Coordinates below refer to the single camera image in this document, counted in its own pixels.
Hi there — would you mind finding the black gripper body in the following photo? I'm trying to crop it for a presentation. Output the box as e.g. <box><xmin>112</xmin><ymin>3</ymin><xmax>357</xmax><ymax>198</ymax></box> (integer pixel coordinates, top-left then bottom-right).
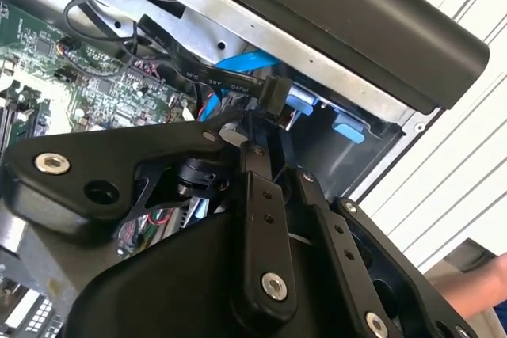
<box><xmin>66</xmin><ymin>211</ymin><xmax>360</xmax><ymax>338</ymax></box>

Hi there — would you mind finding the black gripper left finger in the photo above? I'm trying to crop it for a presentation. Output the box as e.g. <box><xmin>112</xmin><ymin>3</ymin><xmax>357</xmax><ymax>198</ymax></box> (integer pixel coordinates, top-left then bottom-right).
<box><xmin>2</xmin><ymin>110</ymin><xmax>299</xmax><ymax>328</ymax></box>

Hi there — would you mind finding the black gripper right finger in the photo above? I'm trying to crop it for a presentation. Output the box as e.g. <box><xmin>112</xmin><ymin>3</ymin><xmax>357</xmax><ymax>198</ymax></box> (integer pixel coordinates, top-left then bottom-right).
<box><xmin>264</xmin><ymin>115</ymin><xmax>477</xmax><ymax>338</ymax></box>

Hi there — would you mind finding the black disk wire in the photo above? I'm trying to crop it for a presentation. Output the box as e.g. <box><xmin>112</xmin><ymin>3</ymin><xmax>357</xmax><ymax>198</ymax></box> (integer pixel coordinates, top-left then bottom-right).
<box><xmin>138</xmin><ymin>13</ymin><xmax>292</xmax><ymax>118</ymax></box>

